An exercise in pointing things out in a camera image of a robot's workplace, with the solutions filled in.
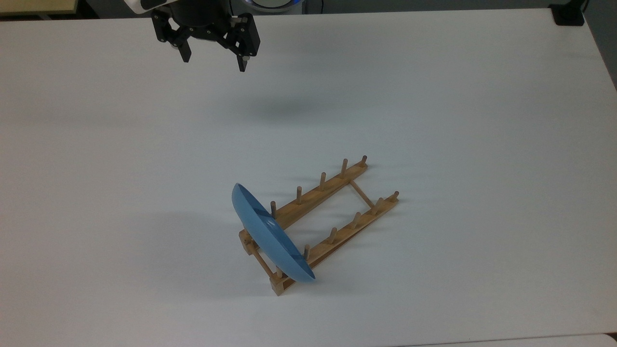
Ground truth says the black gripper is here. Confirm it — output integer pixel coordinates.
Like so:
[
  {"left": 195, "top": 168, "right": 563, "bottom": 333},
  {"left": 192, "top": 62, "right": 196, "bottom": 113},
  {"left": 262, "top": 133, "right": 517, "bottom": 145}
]
[{"left": 151, "top": 0, "right": 261, "bottom": 73}]

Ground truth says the blue plate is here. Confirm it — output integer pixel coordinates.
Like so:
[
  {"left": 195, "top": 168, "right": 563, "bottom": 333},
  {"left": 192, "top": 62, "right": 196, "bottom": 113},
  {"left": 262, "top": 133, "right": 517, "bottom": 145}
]
[{"left": 232, "top": 183, "right": 316, "bottom": 284}]

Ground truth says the wooden plate rack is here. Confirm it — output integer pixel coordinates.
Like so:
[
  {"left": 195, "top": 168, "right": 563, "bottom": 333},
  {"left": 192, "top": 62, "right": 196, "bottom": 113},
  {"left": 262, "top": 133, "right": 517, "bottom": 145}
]
[{"left": 239, "top": 155, "right": 400, "bottom": 297}]

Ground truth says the light wooden furniture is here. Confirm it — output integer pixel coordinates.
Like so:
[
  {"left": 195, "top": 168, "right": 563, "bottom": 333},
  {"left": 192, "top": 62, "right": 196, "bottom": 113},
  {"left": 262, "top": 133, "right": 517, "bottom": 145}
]
[{"left": 0, "top": 0, "right": 79, "bottom": 15}]

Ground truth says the black table clamp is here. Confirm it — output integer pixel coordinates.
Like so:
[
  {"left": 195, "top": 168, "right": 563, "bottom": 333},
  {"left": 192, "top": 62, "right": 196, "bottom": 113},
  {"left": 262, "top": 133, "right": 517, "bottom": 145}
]
[{"left": 549, "top": 0, "right": 587, "bottom": 26}]

